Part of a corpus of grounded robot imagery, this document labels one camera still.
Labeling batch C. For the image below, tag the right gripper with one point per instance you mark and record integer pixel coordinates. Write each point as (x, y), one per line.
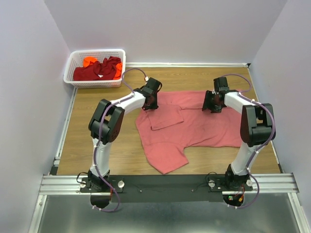
(209, 104)

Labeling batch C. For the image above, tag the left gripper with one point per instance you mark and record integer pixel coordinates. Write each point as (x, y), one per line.
(150, 103)

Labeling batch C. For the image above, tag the pink t shirt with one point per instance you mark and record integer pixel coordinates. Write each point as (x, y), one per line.
(178, 123)

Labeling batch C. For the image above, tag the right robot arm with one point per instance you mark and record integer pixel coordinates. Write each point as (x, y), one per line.
(257, 128)

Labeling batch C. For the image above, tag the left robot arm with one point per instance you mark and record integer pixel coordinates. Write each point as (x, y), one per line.
(105, 126)

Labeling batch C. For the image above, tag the dark red t shirt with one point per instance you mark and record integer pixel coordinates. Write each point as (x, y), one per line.
(97, 70)

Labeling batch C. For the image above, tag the orange t shirt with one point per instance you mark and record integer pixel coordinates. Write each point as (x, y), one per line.
(116, 69)

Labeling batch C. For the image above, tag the white plastic laundry basket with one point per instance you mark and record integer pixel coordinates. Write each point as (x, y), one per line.
(95, 68)

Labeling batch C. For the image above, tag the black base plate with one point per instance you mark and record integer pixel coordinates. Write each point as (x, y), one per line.
(130, 194)

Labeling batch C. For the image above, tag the aluminium frame rail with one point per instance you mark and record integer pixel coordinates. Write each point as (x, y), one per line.
(264, 183)

